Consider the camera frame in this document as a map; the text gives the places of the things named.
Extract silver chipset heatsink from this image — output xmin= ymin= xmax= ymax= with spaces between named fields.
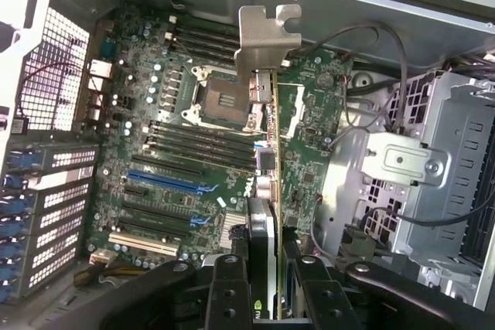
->
xmin=224 ymin=212 xmax=248 ymax=238

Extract white expansion slot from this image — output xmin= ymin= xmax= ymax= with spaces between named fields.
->
xmin=108 ymin=231 xmax=179 ymax=257

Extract blue expansion slot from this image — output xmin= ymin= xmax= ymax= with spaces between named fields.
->
xmin=126 ymin=169 xmax=208 ymax=196

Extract white power connector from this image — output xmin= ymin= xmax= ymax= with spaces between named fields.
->
xmin=89 ymin=248 xmax=117 ymax=269

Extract black RAM slot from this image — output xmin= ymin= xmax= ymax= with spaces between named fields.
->
xmin=145 ymin=136 xmax=257 ymax=162
xmin=146 ymin=128 xmax=257 ymax=152
xmin=148 ymin=119 xmax=257 ymax=143
xmin=172 ymin=15 xmax=241 ymax=39
xmin=166 ymin=40 xmax=239 ymax=65
xmin=169 ymin=23 xmax=241 ymax=48
xmin=166 ymin=32 xmax=240 ymax=56
xmin=142 ymin=145 xmax=257 ymax=172

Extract green motherboard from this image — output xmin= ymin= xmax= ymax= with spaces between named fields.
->
xmin=83 ymin=9 xmax=355 ymax=269

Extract metal socket cover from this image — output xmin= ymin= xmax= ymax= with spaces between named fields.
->
xmin=276 ymin=81 xmax=310 ymax=141

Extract CPU socket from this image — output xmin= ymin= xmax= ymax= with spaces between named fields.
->
xmin=181 ymin=65 xmax=256 ymax=134

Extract silver drive cage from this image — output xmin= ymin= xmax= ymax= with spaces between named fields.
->
xmin=316 ymin=69 xmax=495 ymax=311

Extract blue slot retainer clip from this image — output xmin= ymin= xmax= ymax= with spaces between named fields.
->
xmin=0 ymin=241 xmax=31 ymax=266
xmin=0 ymin=172 xmax=29 ymax=195
xmin=14 ymin=151 xmax=43 ymax=172
xmin=0 ymin=218 xmax=32 ymax=243
xmin=0 ymin=267 xmax=25 ymax=303
xmin=0 ymin=195 xmax=32 ymax=219

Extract thin metal locking lever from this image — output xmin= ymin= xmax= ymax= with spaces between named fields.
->
xmin=176 ymin=39 xmax=200 ymax=74

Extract open black PC case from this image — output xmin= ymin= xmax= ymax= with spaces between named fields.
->
xmin=0 ymin=0 xmax=495 ymax=330

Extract braided yellow black power cable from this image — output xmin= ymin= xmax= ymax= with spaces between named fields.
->
xmin=73 ymin=262 xmax=155 ymax=288

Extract black looped wire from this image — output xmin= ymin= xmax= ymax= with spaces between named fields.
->
xmin=301 ymin=22 xmax=409 ymax=132

